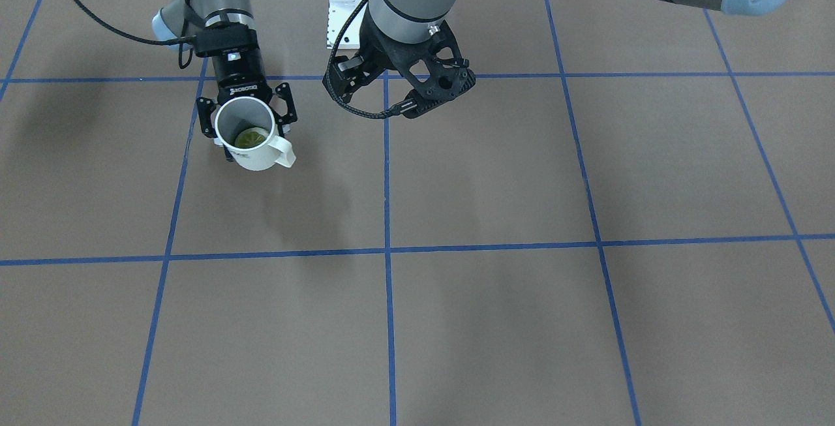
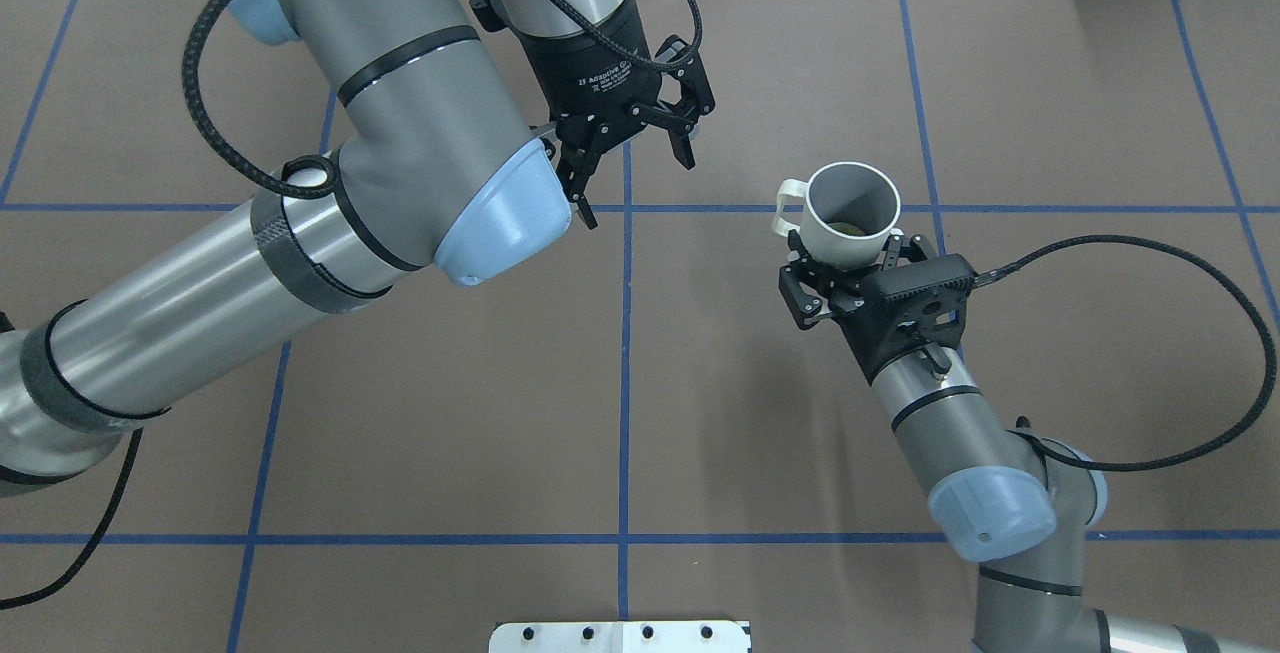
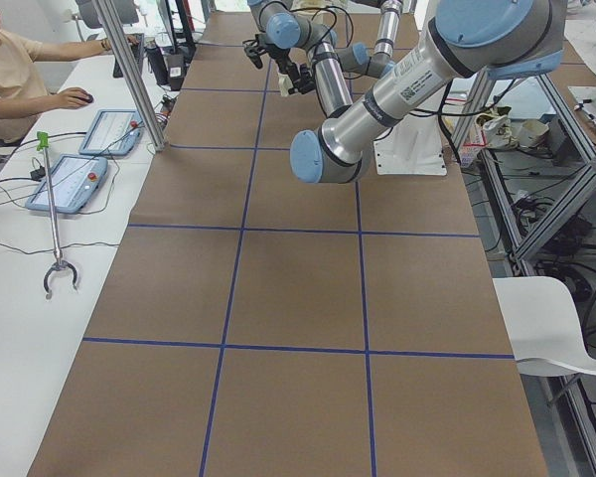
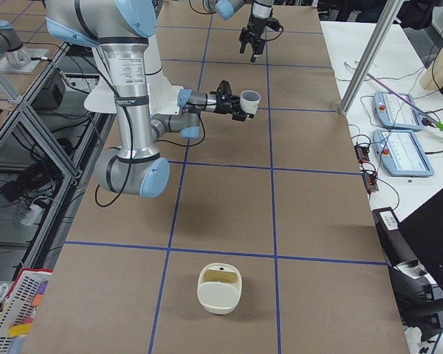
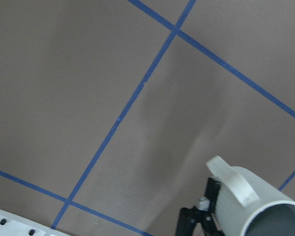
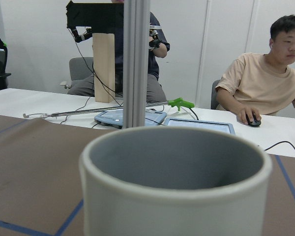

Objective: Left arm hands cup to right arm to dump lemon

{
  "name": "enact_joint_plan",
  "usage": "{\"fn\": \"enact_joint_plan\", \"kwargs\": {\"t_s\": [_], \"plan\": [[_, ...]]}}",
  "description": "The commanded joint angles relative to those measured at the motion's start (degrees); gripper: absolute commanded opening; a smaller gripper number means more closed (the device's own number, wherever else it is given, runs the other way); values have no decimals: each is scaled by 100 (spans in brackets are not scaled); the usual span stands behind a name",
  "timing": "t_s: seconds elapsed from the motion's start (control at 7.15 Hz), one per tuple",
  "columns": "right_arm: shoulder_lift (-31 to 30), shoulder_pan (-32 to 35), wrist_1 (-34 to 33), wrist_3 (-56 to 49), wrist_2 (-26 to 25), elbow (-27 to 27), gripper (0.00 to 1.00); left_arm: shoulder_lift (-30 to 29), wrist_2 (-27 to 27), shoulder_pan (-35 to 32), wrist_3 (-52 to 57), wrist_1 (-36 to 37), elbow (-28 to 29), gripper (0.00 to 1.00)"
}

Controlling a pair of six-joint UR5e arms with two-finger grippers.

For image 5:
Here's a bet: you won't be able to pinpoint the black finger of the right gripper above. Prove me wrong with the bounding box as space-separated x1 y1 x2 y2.
205 177 221 214

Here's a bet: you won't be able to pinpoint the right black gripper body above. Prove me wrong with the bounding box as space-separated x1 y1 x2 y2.
178 197 224 236

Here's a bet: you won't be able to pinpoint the white mug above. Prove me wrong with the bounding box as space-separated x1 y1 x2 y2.
206 156 295 236

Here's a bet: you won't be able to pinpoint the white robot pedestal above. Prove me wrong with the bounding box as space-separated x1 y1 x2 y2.
0 210 59 236

